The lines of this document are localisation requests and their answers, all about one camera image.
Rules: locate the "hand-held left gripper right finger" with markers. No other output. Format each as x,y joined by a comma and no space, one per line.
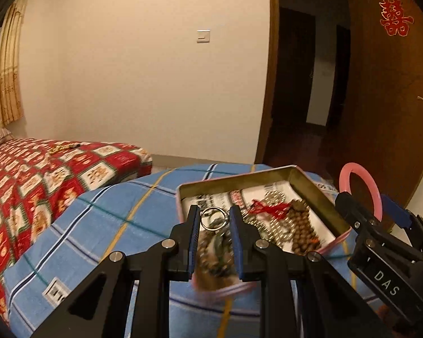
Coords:
237,244

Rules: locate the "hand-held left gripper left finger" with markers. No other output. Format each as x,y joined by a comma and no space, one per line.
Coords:
194,243

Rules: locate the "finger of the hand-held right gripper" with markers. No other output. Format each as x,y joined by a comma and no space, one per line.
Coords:
354,213
400,216

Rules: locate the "pink bangle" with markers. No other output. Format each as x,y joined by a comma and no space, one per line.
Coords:
355,165

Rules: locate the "pink tin box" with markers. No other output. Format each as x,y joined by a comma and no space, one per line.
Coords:
232,180

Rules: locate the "white cloth label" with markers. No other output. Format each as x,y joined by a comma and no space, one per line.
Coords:
56,290
326,185

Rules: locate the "newspaper lining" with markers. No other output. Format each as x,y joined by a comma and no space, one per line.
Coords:
259,192

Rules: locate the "blue plaid cloth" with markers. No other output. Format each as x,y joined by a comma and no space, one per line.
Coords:
120,218

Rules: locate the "brown wooden door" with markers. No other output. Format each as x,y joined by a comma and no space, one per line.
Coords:
384,112

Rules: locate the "dark hallway door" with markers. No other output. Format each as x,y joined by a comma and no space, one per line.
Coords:
296,70

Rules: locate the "red printed blanket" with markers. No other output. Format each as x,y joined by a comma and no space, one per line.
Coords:
28,190

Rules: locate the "red paper door decoration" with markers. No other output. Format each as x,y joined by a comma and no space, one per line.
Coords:
394,17

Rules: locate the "yellow patterned curtain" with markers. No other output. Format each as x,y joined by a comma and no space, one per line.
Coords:
10,70

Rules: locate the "brown wooden door frame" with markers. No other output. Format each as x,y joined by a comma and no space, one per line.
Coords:
268,77

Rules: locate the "white light switch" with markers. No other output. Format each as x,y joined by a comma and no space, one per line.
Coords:
204,36

